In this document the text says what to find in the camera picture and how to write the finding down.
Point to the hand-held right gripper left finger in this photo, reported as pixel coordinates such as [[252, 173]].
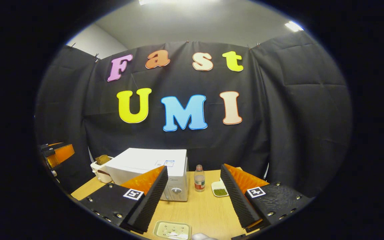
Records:
[[152, 196]]

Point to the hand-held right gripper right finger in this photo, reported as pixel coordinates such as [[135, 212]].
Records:
[[237, 196]]

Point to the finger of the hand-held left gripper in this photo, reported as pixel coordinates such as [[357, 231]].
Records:
[[62, 154], [45, 146]]

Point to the white microwave oven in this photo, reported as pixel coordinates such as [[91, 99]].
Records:
[[142, 161]]

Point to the white divided dish of beans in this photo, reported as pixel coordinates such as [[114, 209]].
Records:
[[219, 191]]

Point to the pale green rectangular tray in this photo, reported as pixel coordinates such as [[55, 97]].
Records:
[[172, 230]]

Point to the brown toast slice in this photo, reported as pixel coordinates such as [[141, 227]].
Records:
[[102, 159]]

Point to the clear bottle with red label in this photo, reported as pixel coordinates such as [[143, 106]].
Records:
[[199, 180]]

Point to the white toaster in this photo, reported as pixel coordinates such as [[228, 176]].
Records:
[[98, 173]]

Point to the ceiling light panel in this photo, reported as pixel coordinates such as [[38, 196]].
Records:
[[178, 1], [293, 26]]

